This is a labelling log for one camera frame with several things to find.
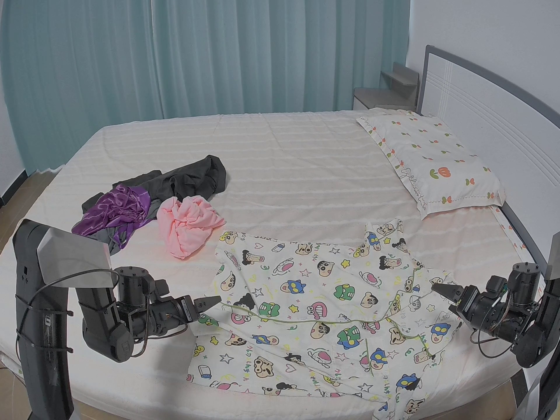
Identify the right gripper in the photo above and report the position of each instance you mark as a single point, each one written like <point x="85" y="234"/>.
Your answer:
<point x="474" y="309"/>

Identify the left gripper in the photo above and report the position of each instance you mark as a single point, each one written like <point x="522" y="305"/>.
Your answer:
<point x="175" y="312"/>

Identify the white printed pyjama top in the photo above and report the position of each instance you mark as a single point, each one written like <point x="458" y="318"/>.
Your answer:
<point x="315" y="313"/>

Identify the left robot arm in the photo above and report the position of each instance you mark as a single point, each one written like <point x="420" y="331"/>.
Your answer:
<point x="41" y="365"/>

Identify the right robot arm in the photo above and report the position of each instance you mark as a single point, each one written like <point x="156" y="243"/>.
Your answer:
<point x="525" y="282"/>

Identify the bed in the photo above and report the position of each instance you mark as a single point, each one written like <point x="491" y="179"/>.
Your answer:
<point x="284" y="160"/>

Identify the pink garment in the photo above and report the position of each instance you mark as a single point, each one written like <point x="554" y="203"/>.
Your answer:
<point x="188" y="225"/>

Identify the dark grey garment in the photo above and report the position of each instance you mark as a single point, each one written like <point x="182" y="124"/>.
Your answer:
<point x="113" y="239"/>

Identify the black garment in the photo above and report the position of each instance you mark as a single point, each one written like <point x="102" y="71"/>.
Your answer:
<point x="197" y="177"/>

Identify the purple garment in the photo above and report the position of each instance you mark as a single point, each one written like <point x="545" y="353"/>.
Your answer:
<point x="113" y="210"/>

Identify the white printed pillow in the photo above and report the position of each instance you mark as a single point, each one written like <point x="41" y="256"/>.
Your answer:
<point x="428" y="160"/>

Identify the grey bedside table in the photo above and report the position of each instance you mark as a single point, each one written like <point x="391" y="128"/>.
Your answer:
<point x="385" y="96"/>

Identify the blue-green curtain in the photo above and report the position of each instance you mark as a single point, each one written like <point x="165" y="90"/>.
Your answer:
<point x="271" y="42"/>
<point x="78" y="68"/>

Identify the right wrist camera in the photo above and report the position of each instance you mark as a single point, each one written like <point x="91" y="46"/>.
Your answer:
<point x="496" y="286"/>

